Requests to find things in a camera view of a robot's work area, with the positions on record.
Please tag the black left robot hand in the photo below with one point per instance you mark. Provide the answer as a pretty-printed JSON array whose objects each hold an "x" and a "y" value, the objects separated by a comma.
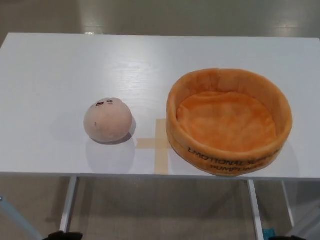
[{"x": 63, "y": 236}]

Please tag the beige tape strip long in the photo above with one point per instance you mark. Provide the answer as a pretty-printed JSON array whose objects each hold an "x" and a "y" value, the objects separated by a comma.
[{"x": 162, "y": 160}]

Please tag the teal object on floor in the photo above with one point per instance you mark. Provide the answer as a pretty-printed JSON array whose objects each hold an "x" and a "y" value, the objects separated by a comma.
[{"x": 267, "y": 237}]

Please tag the orange plush round plate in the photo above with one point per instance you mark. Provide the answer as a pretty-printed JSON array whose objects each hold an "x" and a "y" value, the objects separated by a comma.
[{"x": 225, "y": 120}]

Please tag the white table leg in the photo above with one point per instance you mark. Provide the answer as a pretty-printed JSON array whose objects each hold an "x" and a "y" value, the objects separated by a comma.
[
  {"x": 288, "y": 205},
  {"x": 255, "y": 210},
  {"x": 68, "y": 202}
]

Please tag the pink round plush toy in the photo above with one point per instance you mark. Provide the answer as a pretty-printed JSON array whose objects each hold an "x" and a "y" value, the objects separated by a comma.
[{"x": 108, "y": 122}]

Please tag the blue grey metal bar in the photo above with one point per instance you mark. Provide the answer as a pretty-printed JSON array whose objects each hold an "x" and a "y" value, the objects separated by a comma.
[{"x": 15, "y": 217}]

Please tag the beige tape strip short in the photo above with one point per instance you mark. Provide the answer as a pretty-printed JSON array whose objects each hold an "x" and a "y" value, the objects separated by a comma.
[{"x": 146, "y": 143}]

